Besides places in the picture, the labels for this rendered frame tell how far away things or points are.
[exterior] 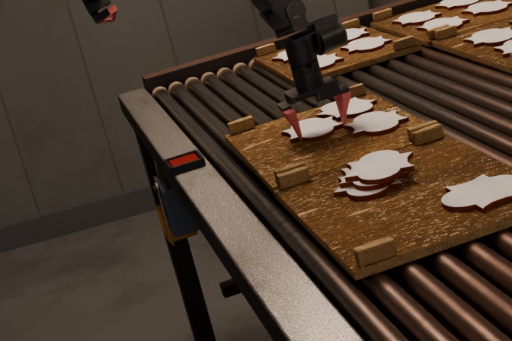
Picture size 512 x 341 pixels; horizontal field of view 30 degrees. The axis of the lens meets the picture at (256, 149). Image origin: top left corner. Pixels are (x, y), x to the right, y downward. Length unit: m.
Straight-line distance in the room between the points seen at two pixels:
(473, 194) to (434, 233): 0.12
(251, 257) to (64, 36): 2.94
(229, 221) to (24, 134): 2.85
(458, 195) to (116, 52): 3.03
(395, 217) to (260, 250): 0.22
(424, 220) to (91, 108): 3.10
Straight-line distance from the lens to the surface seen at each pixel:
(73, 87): 4.41
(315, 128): 1.99
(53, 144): 4.48
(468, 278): 1.33
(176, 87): 2.75
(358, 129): 1.92
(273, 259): 1.51
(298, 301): 1.37
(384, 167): 1.64
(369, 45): 2.59
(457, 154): 1.72
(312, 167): 1.79
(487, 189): 1.53
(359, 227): 1.50
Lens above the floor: 1.54
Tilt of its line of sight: 18 degrees down
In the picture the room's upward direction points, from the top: 14 degrees counter-clockwise
